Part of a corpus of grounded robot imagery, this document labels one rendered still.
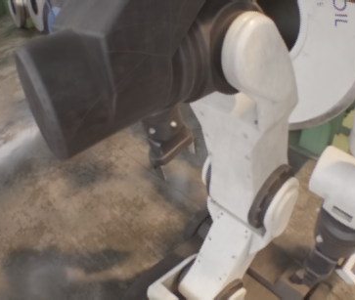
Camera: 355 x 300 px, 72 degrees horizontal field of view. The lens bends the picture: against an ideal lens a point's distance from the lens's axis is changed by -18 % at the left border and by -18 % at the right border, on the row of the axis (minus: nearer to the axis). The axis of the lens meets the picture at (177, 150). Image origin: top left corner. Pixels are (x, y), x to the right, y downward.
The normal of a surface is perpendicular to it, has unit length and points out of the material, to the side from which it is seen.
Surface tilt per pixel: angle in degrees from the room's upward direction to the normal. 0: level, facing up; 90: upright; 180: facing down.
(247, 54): 90
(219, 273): 60
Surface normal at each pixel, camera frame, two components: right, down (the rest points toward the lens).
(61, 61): 0.40, -0.25
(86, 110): 0.65, 0.43
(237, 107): -0.51, -0.37
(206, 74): -0.07, 0.72
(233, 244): -0.70, 0.00
